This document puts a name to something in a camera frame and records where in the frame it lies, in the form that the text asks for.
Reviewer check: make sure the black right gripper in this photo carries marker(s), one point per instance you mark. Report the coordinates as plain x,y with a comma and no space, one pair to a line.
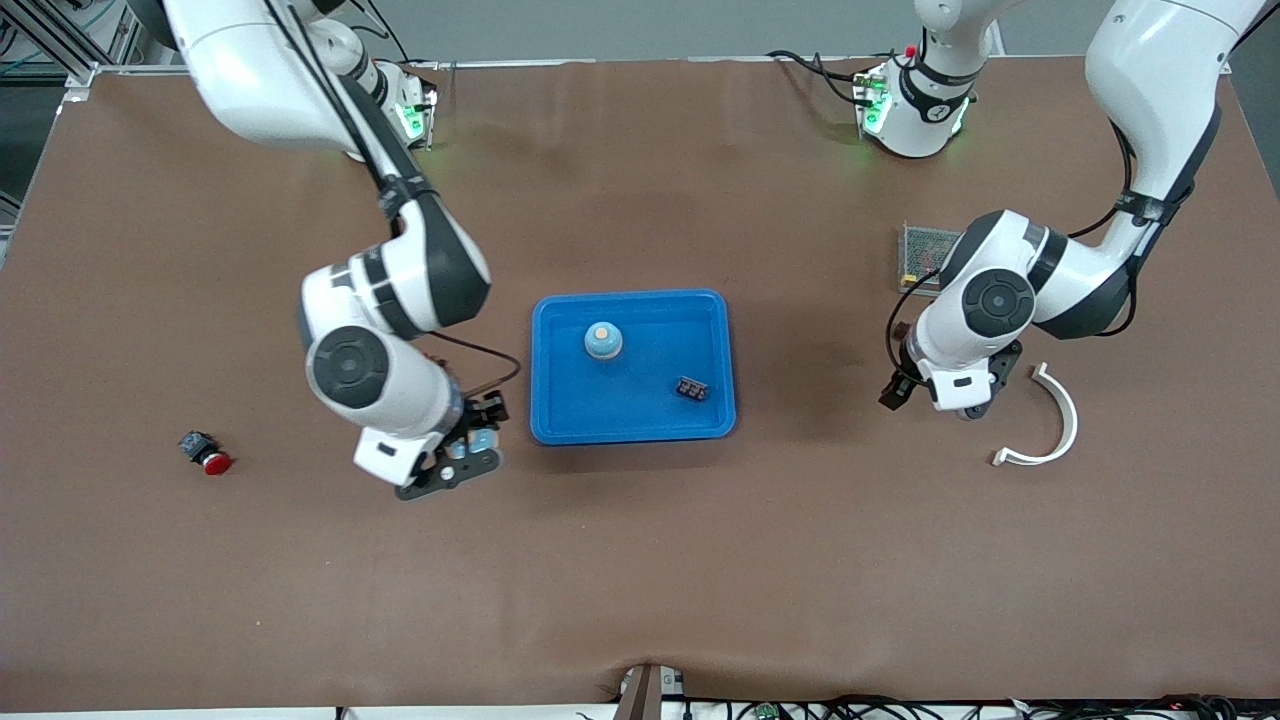
489,411

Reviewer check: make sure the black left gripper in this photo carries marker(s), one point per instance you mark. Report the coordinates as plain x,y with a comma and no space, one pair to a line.
893,390

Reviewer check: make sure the blue call bell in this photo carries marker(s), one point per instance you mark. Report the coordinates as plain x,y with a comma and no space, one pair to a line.
603,340
483,440

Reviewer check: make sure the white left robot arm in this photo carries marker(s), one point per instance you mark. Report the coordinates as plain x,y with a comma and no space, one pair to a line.
1150,70

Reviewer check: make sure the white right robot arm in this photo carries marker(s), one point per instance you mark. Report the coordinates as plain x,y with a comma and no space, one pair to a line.
260,80

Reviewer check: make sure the metal mesh power supply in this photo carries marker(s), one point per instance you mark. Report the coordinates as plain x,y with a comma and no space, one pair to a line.
920,245

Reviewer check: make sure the blue plastic tray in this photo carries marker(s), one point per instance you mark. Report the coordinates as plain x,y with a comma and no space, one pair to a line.
650,420

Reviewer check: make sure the brown table mat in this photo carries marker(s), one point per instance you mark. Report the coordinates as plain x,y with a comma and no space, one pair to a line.
640,560

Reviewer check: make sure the red mushroom push button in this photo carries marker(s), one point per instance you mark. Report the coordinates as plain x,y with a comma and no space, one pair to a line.
205,452

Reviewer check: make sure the white curved plastic bracket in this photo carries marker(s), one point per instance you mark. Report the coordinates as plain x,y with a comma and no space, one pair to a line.
1072,420

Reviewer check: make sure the aluminium frame post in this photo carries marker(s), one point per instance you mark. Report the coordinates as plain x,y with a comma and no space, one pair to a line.
120,35

